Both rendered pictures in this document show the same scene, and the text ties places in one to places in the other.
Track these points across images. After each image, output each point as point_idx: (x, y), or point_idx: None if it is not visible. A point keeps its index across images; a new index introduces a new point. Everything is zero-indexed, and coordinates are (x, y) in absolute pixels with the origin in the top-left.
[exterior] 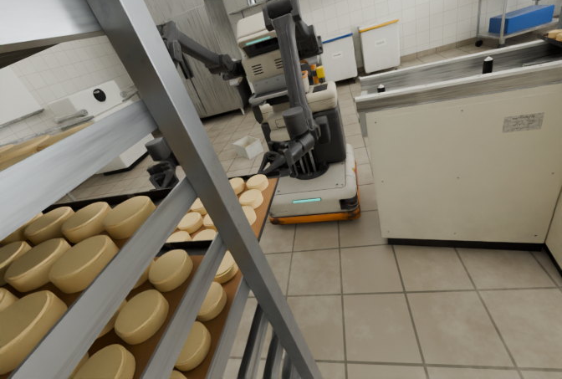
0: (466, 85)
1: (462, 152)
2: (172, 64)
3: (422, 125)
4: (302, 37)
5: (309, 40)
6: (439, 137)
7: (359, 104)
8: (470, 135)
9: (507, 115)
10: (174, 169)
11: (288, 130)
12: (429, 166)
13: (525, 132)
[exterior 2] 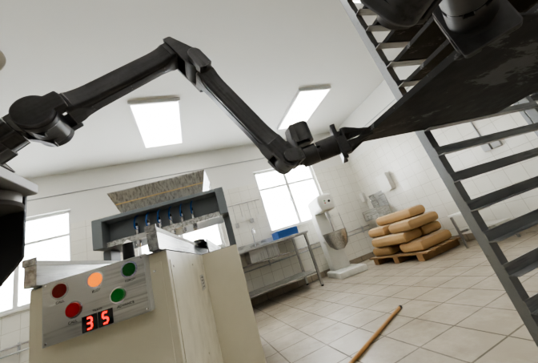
0: (186, 244)
1: (202, 314)
2: (375, 63)
3: (187, 276)
4: (86, 113)
5: (69, 129)
6: (194, 294)
7: (158, 236)
8: (198, 292)
9: (199, 274)
10: (443, 17)
11: (311, 134)
12: (200, 341)
13: (205, 291)
